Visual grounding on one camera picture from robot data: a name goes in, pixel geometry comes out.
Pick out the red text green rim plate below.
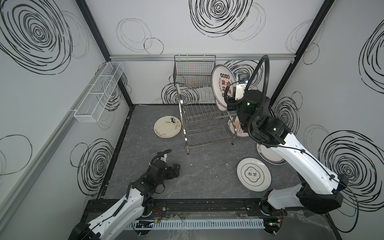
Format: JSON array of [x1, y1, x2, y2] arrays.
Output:
[[211, 65, 235, 106]]

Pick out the cream floral plate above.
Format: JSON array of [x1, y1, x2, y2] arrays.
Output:
[[154, 116, 182, 139]]

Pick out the white plate thin green line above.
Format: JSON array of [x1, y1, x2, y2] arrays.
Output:
[[237, 158, 272, 192]]

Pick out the sunburst plate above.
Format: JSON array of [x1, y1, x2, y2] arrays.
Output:
[[228, 116, 249, 138], [215, 99, 227, 112]]

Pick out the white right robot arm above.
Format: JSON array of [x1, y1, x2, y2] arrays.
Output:
[[229, 90, 349, 214]]

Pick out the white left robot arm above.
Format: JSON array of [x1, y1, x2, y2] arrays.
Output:
[[69, 160, 181, 240]]

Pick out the stainless steel dish rack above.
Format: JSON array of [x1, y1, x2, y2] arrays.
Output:
[[175, 83, 238, 154]]

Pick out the white slotted cable duct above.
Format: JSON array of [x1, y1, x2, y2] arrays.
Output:
[[128, 219, 265, 231]]

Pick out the green rim red ring plate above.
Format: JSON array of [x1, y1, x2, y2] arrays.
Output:
[[257, 144, 287, 166]]

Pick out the black wire wall basket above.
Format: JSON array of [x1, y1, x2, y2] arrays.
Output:
[[173, 60, 216, 88]]

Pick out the white wire wall shelf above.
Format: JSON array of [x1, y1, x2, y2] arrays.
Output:
[[74, 62, 124, 123]]

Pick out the aluminium wall rail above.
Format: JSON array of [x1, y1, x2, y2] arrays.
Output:
[[110, 54, 296, 62]]

